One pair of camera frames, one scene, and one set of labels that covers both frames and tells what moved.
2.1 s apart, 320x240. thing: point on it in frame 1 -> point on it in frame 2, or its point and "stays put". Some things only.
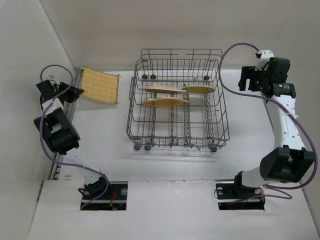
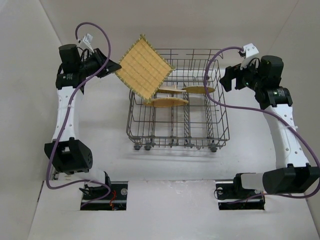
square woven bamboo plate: (165, 102) stays put
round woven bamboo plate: (198, 89) stays put
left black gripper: (70, 91) -> (100, 63)
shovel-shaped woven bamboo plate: (163, 89) stays put
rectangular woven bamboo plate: (99, 86) -> (144, 69)
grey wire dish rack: (176, 98) stays put
